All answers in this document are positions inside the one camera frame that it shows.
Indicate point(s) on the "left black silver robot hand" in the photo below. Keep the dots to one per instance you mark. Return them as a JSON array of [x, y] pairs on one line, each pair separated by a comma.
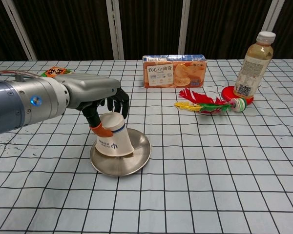
[[92, 87]]

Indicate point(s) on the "white paper cup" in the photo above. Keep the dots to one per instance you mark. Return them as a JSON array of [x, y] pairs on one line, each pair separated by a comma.
[[114, 146]]

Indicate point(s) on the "silver metal plate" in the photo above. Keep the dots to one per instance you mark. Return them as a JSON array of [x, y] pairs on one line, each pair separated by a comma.
[[139, 161]]

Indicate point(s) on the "green snack bag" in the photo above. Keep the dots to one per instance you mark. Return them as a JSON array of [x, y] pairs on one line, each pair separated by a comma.
[[56, 72]]

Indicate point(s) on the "orange cookie box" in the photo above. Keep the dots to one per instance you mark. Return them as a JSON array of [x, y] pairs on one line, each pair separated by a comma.
[[171, 73]]

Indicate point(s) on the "colourful feather shuttlecock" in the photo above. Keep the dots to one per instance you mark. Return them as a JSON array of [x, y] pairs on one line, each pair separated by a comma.
[[205, 103]]

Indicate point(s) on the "red round lid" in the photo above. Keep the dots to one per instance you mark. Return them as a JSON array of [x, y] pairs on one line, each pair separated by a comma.
[[227, 93]]

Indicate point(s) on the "light blue checked tablecloth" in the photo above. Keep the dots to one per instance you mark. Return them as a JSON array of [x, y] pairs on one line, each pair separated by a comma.
[[185, 195]]

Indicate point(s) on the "tea bottle with white cap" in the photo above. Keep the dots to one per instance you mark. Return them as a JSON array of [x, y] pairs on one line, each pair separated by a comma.
[[254, 65]]

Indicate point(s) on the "white metal frame post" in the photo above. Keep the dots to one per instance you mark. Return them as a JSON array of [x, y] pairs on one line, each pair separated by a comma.
[[114, 29], [185, 26], [274, 12], [19, 31]]

